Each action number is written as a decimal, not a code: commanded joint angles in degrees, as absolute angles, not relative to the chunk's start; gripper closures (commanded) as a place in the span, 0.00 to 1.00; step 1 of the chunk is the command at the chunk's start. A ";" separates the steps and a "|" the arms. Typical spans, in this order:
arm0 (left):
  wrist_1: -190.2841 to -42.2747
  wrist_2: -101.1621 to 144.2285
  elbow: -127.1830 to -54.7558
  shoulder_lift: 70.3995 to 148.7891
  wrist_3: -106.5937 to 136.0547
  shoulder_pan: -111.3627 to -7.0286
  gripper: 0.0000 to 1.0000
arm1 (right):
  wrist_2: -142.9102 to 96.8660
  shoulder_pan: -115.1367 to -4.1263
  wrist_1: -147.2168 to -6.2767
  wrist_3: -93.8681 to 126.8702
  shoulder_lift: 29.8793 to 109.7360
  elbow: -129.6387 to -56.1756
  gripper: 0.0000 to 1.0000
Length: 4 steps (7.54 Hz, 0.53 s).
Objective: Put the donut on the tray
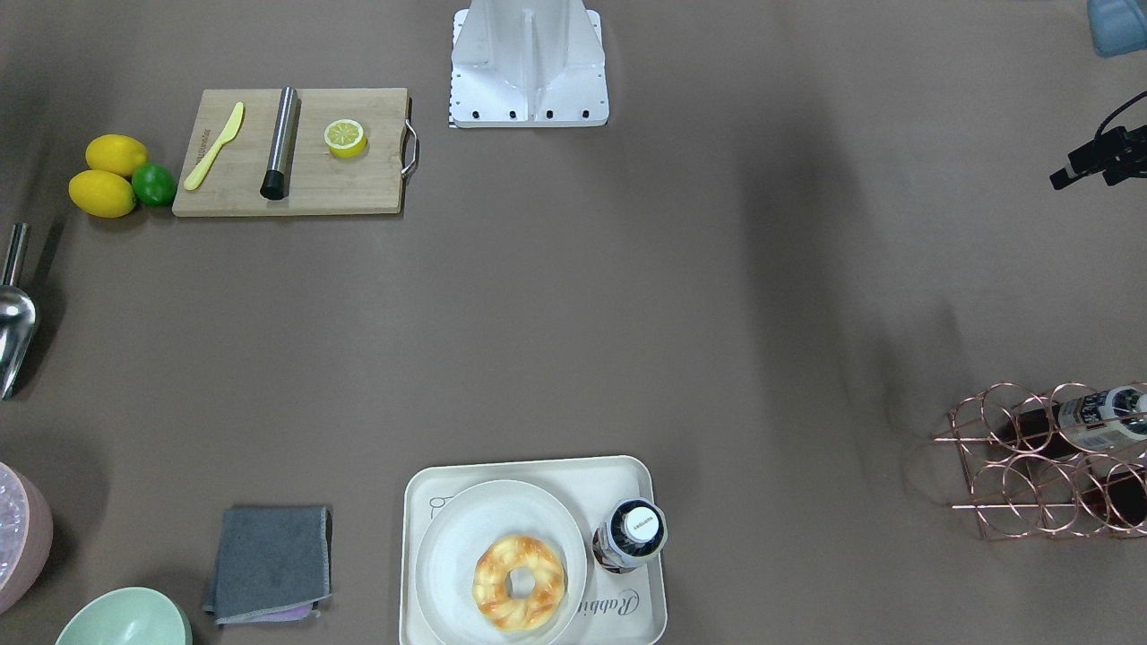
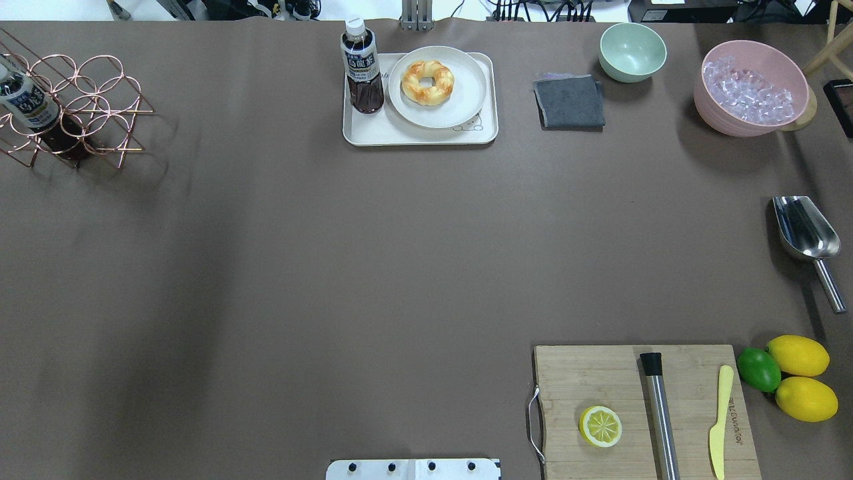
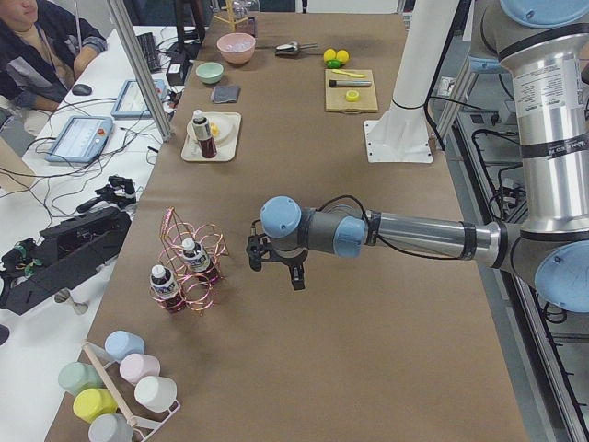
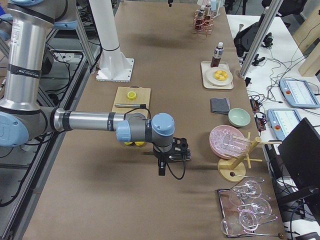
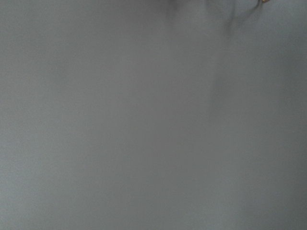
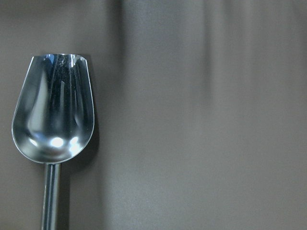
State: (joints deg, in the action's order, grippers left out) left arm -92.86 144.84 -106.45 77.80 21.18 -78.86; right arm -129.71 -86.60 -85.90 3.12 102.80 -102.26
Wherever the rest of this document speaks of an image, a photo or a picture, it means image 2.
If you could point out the half lemon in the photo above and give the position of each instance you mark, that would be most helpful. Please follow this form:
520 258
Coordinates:
600 426

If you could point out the wooden coaster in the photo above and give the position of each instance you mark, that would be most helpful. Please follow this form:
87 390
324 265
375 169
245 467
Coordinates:
806 117

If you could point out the standing dark tea bottle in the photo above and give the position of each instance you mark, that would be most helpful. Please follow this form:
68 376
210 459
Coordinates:
362 68

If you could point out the bamboo cutting board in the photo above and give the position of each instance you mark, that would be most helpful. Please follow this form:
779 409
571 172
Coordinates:
572 378

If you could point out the steel ice scoop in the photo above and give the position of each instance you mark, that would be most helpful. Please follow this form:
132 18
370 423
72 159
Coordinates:
808 235

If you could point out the glazed twisted donut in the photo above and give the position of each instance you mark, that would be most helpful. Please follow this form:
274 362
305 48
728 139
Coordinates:
428 82

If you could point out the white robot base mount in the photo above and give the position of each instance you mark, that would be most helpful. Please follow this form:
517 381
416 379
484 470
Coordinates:
441 468

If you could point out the grey folded cloth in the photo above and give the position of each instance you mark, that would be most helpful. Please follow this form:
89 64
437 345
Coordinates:
569 101

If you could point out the steel muddler black tip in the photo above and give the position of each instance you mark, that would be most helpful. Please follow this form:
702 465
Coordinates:
652 367

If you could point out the pink bowl of ice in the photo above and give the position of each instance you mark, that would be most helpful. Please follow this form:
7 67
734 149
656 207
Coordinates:
746 89

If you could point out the yellow lemon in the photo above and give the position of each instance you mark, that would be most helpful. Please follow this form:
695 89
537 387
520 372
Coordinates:
806 399
798 355

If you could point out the green lime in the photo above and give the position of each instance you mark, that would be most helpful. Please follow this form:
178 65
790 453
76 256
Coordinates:
759 369

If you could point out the copper wire bottle rack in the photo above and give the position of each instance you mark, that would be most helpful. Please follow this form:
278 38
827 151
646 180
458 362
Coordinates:
104 102

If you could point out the metal camera pole mount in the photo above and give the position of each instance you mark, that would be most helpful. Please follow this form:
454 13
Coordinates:
416 15

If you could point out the yellow plastic knife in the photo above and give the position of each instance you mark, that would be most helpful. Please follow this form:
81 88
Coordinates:
716 435

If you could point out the dark tea bottle in rack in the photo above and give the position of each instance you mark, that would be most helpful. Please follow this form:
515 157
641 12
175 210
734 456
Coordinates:
42 114

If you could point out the black tablet device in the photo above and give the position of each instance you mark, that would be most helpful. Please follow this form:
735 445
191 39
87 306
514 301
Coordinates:
839 94

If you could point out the wooden chair leg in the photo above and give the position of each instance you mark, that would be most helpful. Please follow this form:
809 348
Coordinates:
835 44

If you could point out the cream rabbit tray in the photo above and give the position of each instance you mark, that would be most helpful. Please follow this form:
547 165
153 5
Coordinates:
387 127

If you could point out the white round plate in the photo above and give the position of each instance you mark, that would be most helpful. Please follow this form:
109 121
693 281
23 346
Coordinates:
465 101

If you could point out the green bowl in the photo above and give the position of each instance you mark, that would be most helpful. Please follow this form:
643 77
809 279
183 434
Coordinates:
631 52

